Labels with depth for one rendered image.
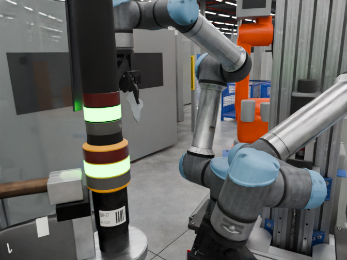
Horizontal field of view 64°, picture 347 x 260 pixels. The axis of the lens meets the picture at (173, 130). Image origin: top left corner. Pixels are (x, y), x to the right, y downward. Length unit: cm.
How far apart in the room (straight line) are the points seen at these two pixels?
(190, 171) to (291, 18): 66
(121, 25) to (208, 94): 47
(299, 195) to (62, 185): 39
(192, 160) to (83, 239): 86
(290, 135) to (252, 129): 353
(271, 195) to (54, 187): 34
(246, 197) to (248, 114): 362
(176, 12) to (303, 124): 41
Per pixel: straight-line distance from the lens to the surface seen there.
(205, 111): 111
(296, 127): 68
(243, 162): 46
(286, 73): 110
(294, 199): 53
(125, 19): 82
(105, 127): 26
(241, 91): 436
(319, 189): 57
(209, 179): 107
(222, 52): 94
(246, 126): 417
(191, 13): 79
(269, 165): 47
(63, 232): 51
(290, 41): 110
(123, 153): 27
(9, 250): 51
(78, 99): 28
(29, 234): 52
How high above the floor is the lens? 166
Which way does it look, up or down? 15 degrees down
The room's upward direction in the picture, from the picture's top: 1 degrees counter-clockwise
